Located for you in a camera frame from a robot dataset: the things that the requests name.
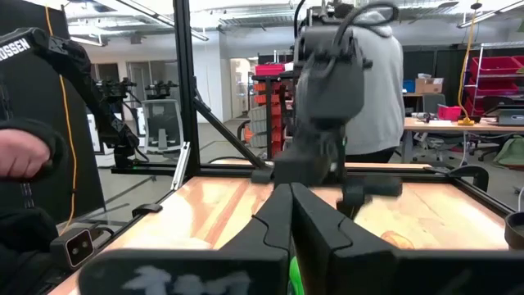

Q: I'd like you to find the grey office chair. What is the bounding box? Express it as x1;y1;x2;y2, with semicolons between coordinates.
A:
413;93;466;164

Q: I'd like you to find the small grey table camera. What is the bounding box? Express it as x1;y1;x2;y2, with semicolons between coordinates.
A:
49;227;96;271

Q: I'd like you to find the wire shelf with red bins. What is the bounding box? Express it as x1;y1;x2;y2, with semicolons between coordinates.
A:
463;40;524;120

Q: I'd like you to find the orange and black tool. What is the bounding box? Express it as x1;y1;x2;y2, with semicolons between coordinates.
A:
238;119;255;145

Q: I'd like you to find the wooden desk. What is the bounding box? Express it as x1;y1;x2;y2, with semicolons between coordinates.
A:
403;116;524;165

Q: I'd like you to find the black corner clamp handle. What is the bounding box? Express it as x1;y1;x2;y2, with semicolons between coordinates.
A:
425;164;490;193

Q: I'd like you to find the black table clamp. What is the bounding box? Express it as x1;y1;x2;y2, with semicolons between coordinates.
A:
130;202;164;219

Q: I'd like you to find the tan potato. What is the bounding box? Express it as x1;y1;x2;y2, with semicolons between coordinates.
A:
379;229;416;251

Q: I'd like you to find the cardboard box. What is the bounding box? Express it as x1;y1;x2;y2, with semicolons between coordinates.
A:
414;76;445;95

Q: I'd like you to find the green bag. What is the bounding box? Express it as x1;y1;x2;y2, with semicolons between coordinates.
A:
492;136;524;167

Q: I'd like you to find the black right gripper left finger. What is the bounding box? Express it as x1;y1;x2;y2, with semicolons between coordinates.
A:
77;183;293;295

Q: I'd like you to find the pink storage crate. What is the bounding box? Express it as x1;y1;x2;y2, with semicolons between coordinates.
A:
436;103;463;122

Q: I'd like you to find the silver metal bar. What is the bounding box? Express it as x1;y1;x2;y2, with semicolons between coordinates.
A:
170;141;192;192

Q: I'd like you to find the black left wrist camera cable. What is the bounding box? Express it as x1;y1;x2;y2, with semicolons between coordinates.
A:
333;1;400;46

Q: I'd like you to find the yellow hanging cable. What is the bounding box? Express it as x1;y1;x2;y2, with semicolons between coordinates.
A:
43;6;79;235
457;0;481;127

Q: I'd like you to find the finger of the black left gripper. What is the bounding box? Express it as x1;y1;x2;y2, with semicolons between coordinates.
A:
335;195;372;220

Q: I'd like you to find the person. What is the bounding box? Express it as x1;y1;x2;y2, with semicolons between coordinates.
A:
341;10;406;165
0;117;70;295

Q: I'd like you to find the green lime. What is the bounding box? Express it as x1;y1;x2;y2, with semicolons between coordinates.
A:
287;254;306;295

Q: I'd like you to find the person's hand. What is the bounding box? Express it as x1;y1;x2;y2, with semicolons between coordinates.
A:
0;128;52;180

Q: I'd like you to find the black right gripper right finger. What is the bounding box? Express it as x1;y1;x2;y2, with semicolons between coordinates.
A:
290;183;524;295

